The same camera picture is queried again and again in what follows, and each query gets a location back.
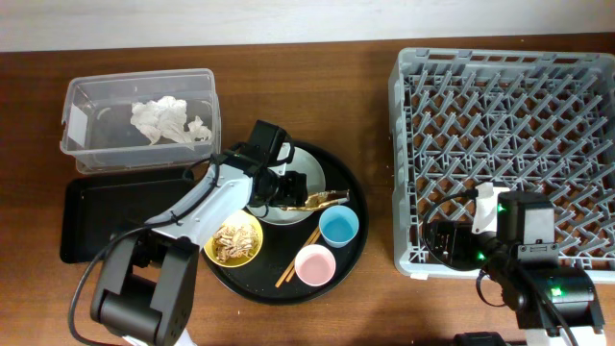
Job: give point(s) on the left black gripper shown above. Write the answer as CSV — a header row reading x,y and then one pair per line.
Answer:
x,y
296,193

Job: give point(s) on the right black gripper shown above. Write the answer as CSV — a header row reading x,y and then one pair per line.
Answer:
x,y
460,232

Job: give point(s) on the gold foil wrapper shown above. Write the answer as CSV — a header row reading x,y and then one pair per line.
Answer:
x,y
322,200

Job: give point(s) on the blue plastic cup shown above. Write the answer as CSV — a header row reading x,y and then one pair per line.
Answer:
x,y
338,226

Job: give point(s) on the pink plastic cup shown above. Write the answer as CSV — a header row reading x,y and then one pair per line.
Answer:
x,y
319,267

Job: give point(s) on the white napkin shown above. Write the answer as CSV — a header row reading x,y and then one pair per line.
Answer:
x,y
167,118

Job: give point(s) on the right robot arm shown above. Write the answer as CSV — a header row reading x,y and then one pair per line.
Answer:
x,y
554,305

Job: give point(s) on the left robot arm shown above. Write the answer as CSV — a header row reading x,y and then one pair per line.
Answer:
x,y
145,290

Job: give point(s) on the grey dishwasher rack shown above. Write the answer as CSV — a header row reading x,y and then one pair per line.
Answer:
x,y
535,121

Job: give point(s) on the grey ceramic plate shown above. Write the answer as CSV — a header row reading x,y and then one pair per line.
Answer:
x,y
303,162

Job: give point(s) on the wooden chopstick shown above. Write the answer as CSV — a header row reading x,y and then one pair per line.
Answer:
x,y
289,271
301,257

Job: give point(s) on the yellow bowl with food scraps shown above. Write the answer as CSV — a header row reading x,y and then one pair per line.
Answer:
x,y
237,241

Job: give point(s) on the clear plastic bin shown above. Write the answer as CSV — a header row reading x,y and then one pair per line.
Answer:
x,y
97,110

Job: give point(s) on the black rectangular tray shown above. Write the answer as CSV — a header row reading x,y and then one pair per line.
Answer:
x,y
97,208

